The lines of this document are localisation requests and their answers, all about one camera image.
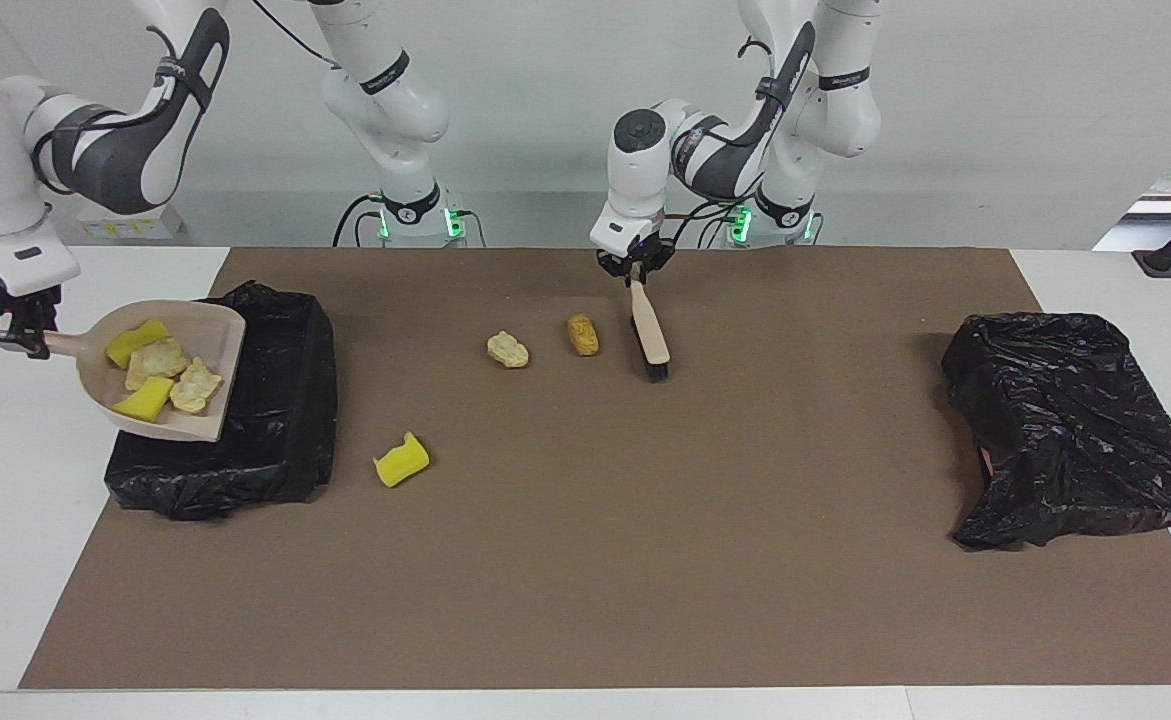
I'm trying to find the beige hand brush black bristles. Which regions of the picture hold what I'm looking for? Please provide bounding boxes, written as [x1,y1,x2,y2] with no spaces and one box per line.
[628,280,671,383]

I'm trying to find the white wall socket box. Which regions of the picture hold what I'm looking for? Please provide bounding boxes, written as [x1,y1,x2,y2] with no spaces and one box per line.
[75,205,184,241]

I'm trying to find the yellow sponge piece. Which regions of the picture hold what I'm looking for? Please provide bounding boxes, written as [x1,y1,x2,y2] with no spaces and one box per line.
[373,431,431,489]
[105,319,172,368]
[113,376,176,422]

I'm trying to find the bin with black bag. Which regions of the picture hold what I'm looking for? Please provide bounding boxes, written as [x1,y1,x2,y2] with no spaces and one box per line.
[103,280,339,522]
[941,311,1171,552]

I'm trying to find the beige plastic dustpan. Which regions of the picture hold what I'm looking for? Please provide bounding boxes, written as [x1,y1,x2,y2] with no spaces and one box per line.
[0,300,247,443]

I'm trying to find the black base cable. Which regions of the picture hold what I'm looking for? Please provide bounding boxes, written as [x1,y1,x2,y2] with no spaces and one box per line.
[670,195,748,249]
[333,195,386,248]

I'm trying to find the brown table mat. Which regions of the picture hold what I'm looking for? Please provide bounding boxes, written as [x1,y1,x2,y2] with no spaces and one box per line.
[17,246,1171,691]

